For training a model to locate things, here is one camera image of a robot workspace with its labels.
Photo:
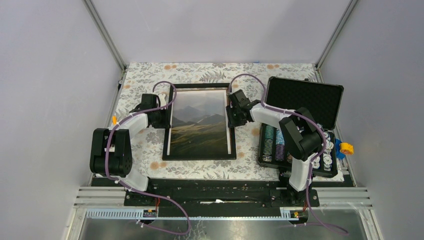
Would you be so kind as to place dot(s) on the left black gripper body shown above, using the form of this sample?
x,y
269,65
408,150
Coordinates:
x,y
160,119

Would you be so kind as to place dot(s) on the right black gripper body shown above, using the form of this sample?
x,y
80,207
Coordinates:
x,y
234,116

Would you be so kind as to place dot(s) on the black picture frame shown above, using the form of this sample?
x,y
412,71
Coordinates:
x,y
167,132

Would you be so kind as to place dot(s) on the mountain landscape photo print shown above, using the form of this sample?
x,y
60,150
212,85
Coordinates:
x,y
198,126

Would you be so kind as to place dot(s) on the orange handled screwdriver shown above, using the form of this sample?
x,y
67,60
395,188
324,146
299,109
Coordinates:
x,y
113,120

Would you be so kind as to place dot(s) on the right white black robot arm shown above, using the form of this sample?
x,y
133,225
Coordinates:
x,y
303,139

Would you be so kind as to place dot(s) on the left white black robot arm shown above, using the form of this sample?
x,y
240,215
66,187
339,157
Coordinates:
x,y
111,152

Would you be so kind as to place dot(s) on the floral table mat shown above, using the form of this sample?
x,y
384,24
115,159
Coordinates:
x,y
147,145

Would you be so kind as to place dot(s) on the black poker chip case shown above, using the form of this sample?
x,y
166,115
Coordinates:
x,y
323,102

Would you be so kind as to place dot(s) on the yellow blue tape dispenser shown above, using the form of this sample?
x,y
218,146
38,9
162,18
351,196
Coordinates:
x,y
343,149

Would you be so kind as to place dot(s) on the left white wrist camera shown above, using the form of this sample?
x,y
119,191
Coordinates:
x,y
162,99

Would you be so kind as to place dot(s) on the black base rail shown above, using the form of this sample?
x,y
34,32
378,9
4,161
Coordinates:
x,y
222,198

